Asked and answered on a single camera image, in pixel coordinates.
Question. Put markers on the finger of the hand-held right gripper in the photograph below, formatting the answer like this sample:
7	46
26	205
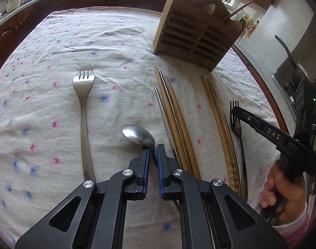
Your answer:
251	120

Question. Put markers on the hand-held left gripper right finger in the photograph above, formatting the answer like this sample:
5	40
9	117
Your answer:
160	171

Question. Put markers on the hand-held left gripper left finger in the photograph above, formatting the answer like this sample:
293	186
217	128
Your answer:
146	166

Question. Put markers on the silver spoon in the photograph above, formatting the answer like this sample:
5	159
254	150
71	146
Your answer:
137	134

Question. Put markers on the dark metal fork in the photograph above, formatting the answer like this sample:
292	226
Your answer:
242	160

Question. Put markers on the brown wooden chopstick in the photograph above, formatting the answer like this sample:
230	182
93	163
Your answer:
157	72
169	83

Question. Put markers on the wooden utensil holder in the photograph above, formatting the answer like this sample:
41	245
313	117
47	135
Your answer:
189	44

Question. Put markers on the person's right forearm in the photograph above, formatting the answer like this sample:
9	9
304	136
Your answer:
298	228

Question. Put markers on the person's right hand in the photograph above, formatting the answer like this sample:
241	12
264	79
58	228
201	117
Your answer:
285	186

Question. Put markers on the red sauce bottle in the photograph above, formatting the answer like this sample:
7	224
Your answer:
253	27

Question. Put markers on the green capped bottle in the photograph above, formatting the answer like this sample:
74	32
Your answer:
243	19

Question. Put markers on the large silver fork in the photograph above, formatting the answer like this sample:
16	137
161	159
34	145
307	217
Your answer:
84	83

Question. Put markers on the thin wooden chopstick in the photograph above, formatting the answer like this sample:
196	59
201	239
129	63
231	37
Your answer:
238	10

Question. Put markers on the wooden spoon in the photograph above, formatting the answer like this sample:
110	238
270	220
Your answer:
208	9

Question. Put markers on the floral white tablecloth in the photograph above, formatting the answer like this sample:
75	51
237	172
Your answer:
56	44

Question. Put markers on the wall power outlet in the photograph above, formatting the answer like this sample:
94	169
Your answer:
226	0

